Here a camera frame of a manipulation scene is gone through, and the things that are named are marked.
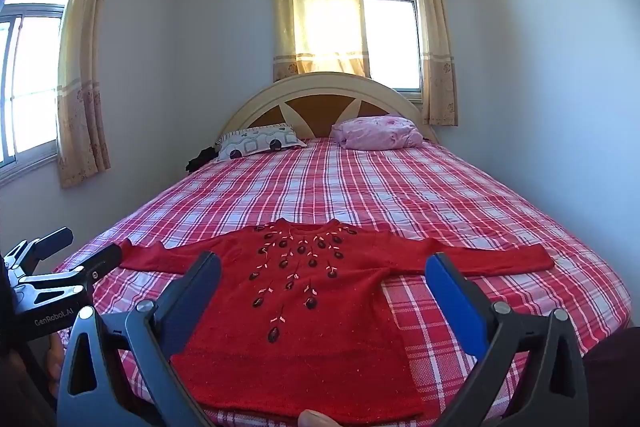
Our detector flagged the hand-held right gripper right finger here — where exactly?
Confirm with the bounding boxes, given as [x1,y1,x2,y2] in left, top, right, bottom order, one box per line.
[424,251,590,427]

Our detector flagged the side window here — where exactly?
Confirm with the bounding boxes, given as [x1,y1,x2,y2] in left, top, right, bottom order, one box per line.
[0,0,81,182]

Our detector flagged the bed with red checked sheet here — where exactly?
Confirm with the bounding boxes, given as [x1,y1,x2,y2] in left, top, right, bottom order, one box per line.
[52,137,633,427]

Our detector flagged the person's right hand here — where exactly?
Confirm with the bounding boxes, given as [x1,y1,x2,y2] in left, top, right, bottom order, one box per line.
[298,409,342,427]

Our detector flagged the person's left hand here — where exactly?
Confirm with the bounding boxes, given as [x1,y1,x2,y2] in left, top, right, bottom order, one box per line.
[44,331,67,403]

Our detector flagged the dark cloth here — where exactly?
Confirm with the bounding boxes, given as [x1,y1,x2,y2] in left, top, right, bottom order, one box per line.
[186,147,219,173]

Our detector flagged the cream and wood headboard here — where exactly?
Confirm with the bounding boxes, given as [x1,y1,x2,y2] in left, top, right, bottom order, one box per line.
[219,72,441,144]

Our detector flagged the window behind headboard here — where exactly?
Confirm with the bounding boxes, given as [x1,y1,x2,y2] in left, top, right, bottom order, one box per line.
[357,0,423,94]

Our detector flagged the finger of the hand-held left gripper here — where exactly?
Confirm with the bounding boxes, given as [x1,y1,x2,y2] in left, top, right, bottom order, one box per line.
[22,243,124,294]
[4,227,75,279]

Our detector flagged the pink floral pillow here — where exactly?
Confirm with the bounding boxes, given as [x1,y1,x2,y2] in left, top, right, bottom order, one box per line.
[331,116,425,151]

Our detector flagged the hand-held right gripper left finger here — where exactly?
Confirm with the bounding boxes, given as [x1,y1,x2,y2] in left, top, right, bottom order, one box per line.
[57,251,223,427]

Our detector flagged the red embroidered sweater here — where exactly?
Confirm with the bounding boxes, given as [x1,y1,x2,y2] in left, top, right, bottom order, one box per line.
[119,218,556,424]

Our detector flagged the white patterned pillow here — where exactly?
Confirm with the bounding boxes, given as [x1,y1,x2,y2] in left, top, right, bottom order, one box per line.
[215,123,308,162]

